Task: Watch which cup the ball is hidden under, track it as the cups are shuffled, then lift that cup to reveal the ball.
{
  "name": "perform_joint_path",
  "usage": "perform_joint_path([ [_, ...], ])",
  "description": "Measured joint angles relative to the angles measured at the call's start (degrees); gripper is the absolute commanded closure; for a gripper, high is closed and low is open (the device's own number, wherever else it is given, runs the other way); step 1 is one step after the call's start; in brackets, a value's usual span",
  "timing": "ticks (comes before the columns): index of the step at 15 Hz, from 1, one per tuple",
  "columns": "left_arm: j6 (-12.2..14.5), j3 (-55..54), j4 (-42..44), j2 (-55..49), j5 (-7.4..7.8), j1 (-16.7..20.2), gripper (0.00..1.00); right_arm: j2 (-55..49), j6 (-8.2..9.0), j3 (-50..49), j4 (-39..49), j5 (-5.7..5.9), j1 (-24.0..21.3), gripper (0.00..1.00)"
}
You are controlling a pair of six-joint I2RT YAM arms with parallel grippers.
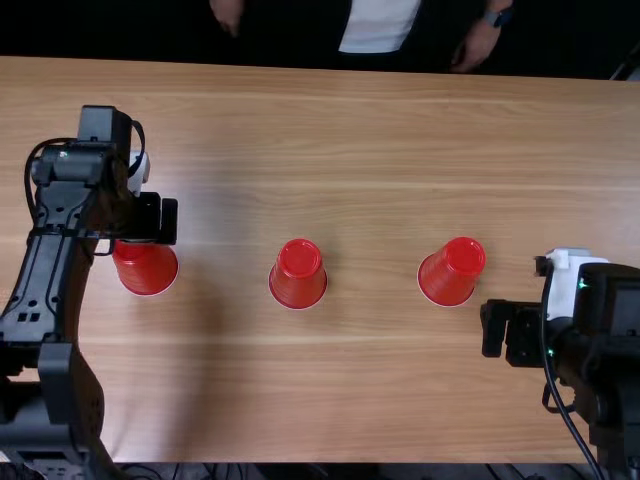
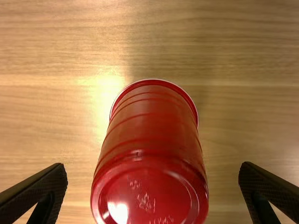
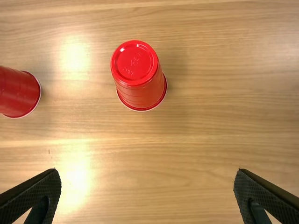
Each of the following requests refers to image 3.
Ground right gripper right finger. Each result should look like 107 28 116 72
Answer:
234 168 299 224

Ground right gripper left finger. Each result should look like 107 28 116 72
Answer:
0 168 62 224

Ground red cup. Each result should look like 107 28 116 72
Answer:
0 65 43 119
110 40 168 112

